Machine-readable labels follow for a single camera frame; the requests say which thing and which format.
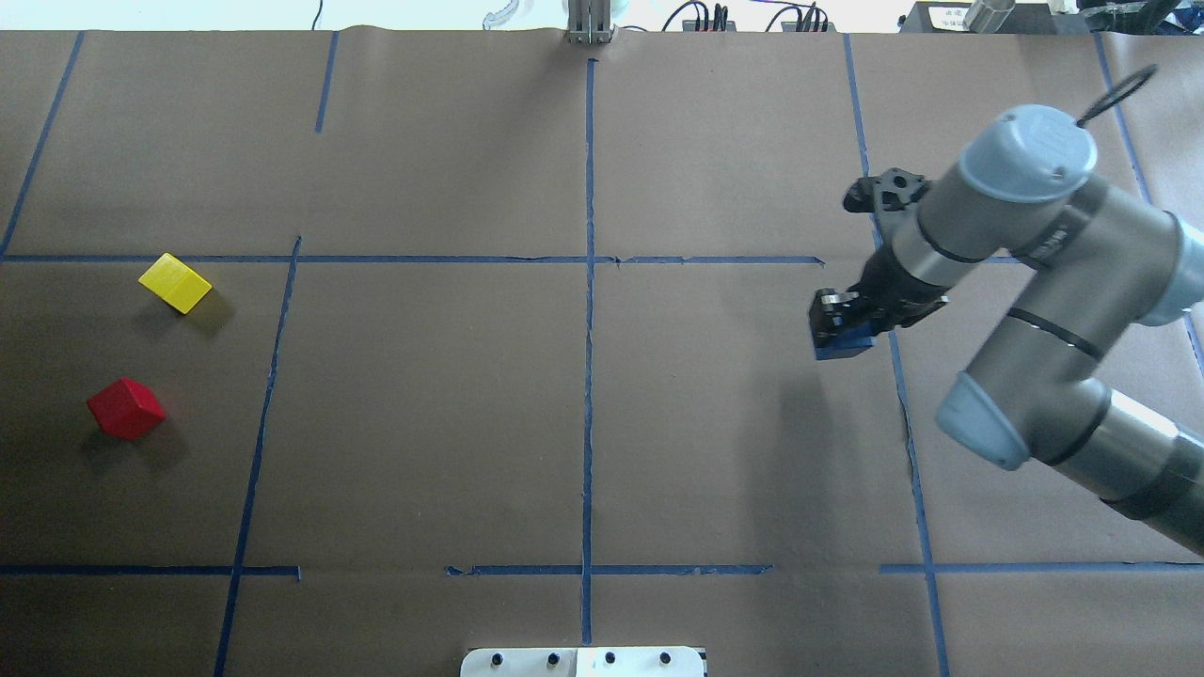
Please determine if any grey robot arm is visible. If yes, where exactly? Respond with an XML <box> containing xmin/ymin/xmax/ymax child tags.
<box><xmin>809</xmin><ymin>104</ymin><xmax>1202</xmax><ymax>554</ymax></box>

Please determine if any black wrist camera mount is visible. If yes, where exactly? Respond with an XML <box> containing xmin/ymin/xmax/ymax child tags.
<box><xmin>842</xmin><ymin>167</ymin><xmax>932</xmax><ymax>230</ymax></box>

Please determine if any yellow wooden cube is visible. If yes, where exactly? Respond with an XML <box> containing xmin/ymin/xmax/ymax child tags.
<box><xmin>137</xmin><ymin>252</ymin><xmax>214</xmax><ymax>314</ymax></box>

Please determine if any black power strip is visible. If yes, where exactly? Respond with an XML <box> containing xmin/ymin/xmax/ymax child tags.
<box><xmin>671</xmin><ymin>1</ymin><xmax>737</xmax><ymax>33</ymax></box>

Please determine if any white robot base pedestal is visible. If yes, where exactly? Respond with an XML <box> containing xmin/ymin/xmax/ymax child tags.
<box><xmin>459</xmin><ymin>644</ymin><xmax>709</xmax><ymax>676</ymax></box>

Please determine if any aluminium frame post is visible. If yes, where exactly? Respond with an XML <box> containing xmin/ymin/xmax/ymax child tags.
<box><xmin>563</xmin><ymin>0</ymin><xmax>614</xmax><ymax>45</ymax></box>

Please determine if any red wooden cube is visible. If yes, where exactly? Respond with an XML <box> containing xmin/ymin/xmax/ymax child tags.
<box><xmin>85</xmin><ymin>377</ymin><xmax>166</xmax><ymax>441</ymax></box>

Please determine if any blue wooden cube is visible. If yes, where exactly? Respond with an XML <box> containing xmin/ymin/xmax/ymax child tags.
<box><xmin>811</xmin><ymin>324</ymin><xmax>877</xmax><ymax>361</ymax></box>

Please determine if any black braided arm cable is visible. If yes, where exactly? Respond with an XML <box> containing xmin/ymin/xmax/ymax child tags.
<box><xmin>1078</xmin><ymin>64</ymin><xmax>1159</xmax><ymax>129</ymax></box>

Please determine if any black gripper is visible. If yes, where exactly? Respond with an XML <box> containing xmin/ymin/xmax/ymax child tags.
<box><xmin>810</xmin><ymin>247</ymin><xmax>949</xmax><ymax>336</ymax></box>

